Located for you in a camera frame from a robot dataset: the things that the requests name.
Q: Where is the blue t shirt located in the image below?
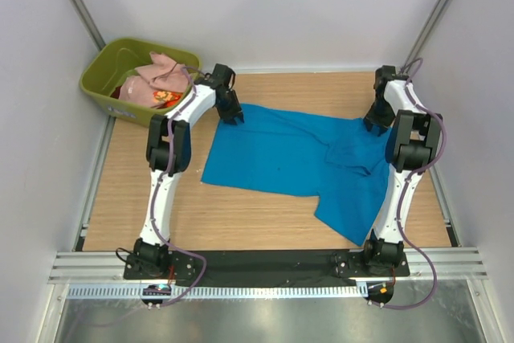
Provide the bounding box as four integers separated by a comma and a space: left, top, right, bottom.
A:
202, 104, 389, 246

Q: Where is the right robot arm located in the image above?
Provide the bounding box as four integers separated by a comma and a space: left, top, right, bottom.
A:
203, 65, 446, 276

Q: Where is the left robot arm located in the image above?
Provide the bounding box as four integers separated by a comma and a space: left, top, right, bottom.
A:
124, 63, 244, 280

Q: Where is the red orange patterned garment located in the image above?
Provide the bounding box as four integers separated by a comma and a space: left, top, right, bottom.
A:
151, 90, 184, 109

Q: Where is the pink folded shirt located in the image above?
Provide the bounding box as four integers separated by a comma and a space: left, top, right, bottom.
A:
119, 52, 190, 108

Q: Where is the olive green plastic bin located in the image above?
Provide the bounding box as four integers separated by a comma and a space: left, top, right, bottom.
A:
80, 37, 202, 127

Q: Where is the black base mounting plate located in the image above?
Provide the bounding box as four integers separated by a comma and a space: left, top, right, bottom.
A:
123, 249, 410, 288

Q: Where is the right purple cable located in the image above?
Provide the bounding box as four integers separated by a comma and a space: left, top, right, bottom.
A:
369, 57, 447, 312

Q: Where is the purple cable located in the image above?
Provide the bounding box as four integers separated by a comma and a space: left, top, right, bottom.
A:
75, 64, 208, 327
369, 57, 447, 312

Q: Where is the right aluminium corner post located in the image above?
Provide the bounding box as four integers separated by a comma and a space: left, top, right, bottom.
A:
406, 0, 452, 65

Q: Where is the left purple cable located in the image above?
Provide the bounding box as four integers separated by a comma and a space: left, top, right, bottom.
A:
75, 64, 208, 327

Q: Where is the white slotted cable duct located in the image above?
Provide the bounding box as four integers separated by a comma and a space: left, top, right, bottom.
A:
67, 283, 368, 300

